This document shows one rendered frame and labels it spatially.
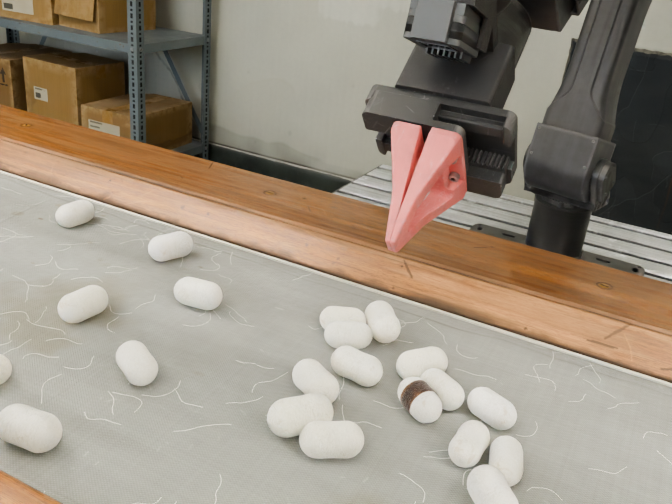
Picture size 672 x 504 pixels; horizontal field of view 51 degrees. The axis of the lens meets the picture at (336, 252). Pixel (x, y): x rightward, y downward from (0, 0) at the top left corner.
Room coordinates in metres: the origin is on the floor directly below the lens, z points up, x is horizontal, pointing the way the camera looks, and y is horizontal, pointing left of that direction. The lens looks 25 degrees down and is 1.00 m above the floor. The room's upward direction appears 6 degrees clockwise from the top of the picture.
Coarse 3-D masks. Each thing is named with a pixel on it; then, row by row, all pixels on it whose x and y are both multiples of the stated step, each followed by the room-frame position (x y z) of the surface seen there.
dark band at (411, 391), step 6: (408, 384) 0.34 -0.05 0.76; (414, 384) 0.34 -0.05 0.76; (420, 384) 0.34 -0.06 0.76; (426, 384) 0.34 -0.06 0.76; (408, 390) 0.34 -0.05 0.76; (414, 390) 0.34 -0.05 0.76; (420, 390) 0.34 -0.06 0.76; (426, 390) 0.34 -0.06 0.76; (432, 390) 0.34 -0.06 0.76; (402, 396) 0.34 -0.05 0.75; (408, 396) 0.34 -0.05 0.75; (414, 396) 0.33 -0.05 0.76; (402, 402) 0.34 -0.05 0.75; (408, 402) 0.33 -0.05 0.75; (408, 408) 0.33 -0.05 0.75
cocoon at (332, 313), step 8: (328, 312) 0.42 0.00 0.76; (336, 312) 0.42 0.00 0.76; (344, 312) 0.42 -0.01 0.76; (352, 312) 0.42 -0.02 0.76; (360, 312) 0.42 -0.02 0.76; (320, 320) 0.42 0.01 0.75; (328, 320) 0.42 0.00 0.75; (336, 320) 0.42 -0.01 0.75; (344, 320) 0.42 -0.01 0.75; (352, 320) 0.42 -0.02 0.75; (360, 320) 0.42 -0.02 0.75
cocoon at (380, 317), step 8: (376, 304) 0.43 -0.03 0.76; (384, 304) 0.43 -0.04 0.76; (368, 312) 0.43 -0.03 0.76; (376, 312) 0.42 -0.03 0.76; (384, 312) 0.42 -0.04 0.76; (392, 312) 0.42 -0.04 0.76; (368, 320) 0.42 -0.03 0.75; (376, 320) 0.41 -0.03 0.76; (384, 320) 0.41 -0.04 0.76; (392, 320) 0.41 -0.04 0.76; (376, 328) 0.41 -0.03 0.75; (384, 328) 0.41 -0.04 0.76; (392, 328) 0.41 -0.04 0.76; (400, 328) 0.42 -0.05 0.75; (376, 336) 0.41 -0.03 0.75; (384, 336) 0.41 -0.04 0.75; (392, 336) 0.41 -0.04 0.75
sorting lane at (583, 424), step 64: (0, 192) 0.61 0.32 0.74; (64, 192) 0.62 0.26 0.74; (0, 256) 0.48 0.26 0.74; (64, 256) 0.49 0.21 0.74; (128, 256) 0.50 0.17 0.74; (192, 256) 0.52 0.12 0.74; (256, 256) 0.53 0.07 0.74; (0, 320) 0.39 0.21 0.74; (128, 320) 0.41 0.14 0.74; (192, 320) 0.42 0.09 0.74; (256, 320) 0.43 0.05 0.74; (448, 320) 0.46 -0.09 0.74; (0, 384) 0.33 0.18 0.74; (64, 384) 0.33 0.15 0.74; (128, 384) 0.34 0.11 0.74; (192, 384) 0.35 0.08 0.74; (256, 384) 0.35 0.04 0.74; (384, 384) 0.37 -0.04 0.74; (512, 384) 0.38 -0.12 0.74; (576, 384) 0.39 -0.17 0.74; (640, 384) 0.40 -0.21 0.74; (0, 448) 0.28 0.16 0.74; (64, 448) 0.28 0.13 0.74; (128, 448) 0.29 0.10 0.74; (192, 448) 0.29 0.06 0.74; (256, 448) 0.30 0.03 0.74; (384, 448) 0.31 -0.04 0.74; (576, 448) 0.32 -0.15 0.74; (640, 448) 0.33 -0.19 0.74
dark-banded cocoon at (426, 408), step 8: (400, 384) 0.35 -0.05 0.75; (400, 392) 0.34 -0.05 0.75; (424, 392) 0.34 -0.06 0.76; (432, 392) 0.34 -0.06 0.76; (416, 400) 0.33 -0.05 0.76; (424, 400) 0.33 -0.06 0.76; (432, 400) 0.33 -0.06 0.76; (440, 400) 0.34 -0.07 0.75; (416, 408) 0.33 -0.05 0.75; (424, 408) 0.33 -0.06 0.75; (432, 408) 0.33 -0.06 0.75; (440, 408) 0.33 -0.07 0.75; (416, 416) 0.33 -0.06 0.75; (424, 416) 0.33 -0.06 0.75; (432, 416) 0.33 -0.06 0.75
